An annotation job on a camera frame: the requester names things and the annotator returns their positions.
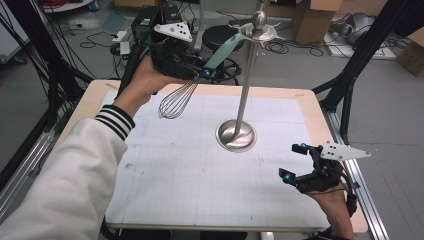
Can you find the grey metal pole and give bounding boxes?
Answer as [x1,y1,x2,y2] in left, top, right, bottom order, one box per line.
[193,0,206,52]

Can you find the person's right hand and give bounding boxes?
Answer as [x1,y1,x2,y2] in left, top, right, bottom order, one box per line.
[307,188,350,220]

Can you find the black computer tower green label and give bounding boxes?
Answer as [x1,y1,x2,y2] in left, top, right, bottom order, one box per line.
[130,4,162,38]

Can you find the steel utensil stand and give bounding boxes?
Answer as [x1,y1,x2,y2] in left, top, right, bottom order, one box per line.
[215,9,280,154]

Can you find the white power adapter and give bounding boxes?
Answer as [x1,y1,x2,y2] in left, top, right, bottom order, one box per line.
[117,41,132,57]

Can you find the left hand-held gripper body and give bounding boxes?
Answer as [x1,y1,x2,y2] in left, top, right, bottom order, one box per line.
[149,21,205,81]

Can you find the open cardboard box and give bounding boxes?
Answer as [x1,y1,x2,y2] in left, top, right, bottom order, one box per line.
[114,0,158,8]

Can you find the aluminium rail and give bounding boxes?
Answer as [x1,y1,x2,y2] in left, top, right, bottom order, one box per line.
[0,129,57,219]
[320,107,390,240]

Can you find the tall cardboard box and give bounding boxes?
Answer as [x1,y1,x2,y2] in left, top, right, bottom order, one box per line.
[294,0,343,46]

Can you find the white grid paper mat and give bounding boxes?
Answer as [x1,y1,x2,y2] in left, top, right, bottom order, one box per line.
[104,91,332,230]

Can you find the person's left hand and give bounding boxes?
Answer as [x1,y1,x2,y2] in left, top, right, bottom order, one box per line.
[114,54,195,118]

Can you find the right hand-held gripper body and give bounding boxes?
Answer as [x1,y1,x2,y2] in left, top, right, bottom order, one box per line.
[295,141,372,195]

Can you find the black floor cables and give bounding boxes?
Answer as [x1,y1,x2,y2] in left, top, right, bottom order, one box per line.
[262,37,325,58]

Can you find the whisk with mint green handle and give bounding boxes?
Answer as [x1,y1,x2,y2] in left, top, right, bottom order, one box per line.
[158,32,245,120]

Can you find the small cardboard box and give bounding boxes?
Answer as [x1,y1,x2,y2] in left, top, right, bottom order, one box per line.
[395,27,424,79]

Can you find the black metal frame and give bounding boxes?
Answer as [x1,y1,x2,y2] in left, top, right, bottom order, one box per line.
[312,0,424,145]
[0,0,96,133]

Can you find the white flat board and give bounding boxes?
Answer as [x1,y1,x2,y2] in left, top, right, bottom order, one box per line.
[324,12,398,62]

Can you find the black round stool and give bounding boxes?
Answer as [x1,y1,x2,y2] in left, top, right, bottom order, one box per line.
[201,24,247,86]

